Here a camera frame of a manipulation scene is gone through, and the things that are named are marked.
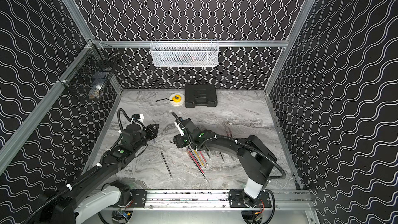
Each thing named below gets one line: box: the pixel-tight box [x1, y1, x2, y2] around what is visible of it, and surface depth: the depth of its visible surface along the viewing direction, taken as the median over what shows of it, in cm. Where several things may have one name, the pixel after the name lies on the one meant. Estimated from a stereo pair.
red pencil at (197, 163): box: [187, 148, 208, 182], surface depth 87 cm
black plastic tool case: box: [184, 84, 218, 109], surface depth 114 cm
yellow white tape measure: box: [155, 93, 186, 106], surface depth 115 cm
